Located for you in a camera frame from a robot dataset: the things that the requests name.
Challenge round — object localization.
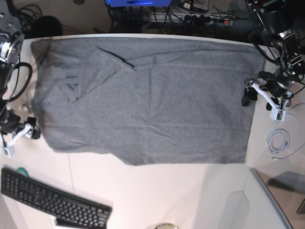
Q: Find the white power strip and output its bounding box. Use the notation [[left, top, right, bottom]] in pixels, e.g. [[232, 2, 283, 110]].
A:
[[144, 11, 236, 27]]

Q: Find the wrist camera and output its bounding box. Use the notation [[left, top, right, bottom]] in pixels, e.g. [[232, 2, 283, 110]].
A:
[[2, 146, 15, 158], [270, 107, 286, 122]]

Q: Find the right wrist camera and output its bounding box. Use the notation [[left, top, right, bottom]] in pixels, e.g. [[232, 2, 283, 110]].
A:
[[2, 146, 15, 158]]

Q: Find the grey t-shirt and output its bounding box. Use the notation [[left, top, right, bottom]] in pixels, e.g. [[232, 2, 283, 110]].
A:
[[31, 38, 264, 166]]

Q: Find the black keyboard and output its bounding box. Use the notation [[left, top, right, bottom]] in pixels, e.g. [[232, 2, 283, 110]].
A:
[[1, 167, 112, 229]]

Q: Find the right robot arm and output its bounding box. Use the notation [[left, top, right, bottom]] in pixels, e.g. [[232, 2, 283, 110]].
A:
[[0, 30, 41, 140]]

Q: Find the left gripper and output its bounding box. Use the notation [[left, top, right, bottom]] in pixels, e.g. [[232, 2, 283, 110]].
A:
[[242, 78, 292, 110]]

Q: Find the coiled white cable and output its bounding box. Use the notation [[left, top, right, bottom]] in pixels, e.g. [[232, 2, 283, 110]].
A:
[[265, 103, 305, 160]]

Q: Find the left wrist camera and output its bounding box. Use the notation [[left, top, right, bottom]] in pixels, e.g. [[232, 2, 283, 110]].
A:
[[270, 107, 286, 122]]

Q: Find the green tape roll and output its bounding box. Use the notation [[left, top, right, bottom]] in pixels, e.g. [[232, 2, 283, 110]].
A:
[[15, 167, 29, 178]]

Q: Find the blue box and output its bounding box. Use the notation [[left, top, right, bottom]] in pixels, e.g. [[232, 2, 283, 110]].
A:
[[105, 0, 171, 7]]

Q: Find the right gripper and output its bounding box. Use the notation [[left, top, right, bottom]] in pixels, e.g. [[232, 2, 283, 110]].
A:
[[0, 117, 41, 143]]

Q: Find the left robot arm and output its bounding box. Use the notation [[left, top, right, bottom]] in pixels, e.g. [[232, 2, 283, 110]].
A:
[[242, 0, 305, 109]]

